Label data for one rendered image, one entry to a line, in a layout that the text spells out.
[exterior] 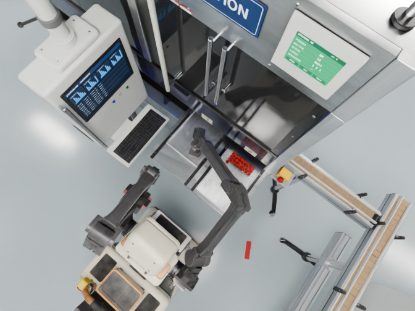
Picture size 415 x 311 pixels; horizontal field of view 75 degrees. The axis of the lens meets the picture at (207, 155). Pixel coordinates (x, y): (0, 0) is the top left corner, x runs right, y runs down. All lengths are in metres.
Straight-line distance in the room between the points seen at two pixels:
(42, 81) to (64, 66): 0.11
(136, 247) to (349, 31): 1.08
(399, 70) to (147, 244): 1.05
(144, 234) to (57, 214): 1.73
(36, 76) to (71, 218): 1.70
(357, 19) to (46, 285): 2.83
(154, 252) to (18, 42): 3.03
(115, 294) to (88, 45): 1.31
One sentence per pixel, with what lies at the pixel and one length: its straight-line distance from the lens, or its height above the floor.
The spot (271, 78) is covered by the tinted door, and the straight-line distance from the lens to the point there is 1.03.
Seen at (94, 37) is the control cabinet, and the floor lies 1.57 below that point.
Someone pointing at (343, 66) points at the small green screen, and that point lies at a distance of 0.81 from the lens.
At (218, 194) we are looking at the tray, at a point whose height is 0.88.
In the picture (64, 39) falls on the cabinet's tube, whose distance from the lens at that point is 1.34.
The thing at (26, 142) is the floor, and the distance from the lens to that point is 3.19.
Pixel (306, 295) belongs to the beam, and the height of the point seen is 0.55.
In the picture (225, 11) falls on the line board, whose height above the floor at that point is 1.92.
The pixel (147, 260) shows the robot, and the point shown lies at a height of 1.36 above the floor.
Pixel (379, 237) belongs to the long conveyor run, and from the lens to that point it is 1.98.
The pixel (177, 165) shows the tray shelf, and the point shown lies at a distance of 1.77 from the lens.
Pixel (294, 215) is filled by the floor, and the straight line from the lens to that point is 2.77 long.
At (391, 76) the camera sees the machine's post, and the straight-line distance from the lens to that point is 0.80.
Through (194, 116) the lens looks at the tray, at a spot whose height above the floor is 0.88.
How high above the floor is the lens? 2.60
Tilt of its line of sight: 75 degrees down
